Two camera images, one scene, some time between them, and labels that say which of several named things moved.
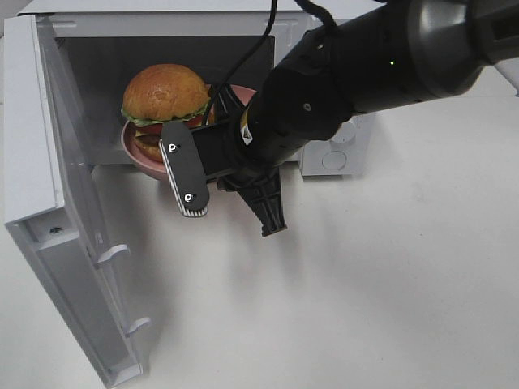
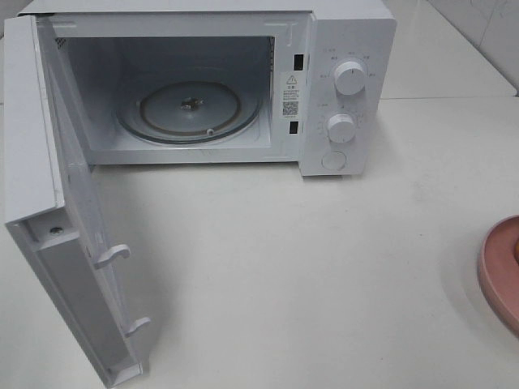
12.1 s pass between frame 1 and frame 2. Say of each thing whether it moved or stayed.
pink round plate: moved
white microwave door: stayed
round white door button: stayed
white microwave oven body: stayed
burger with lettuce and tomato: moved
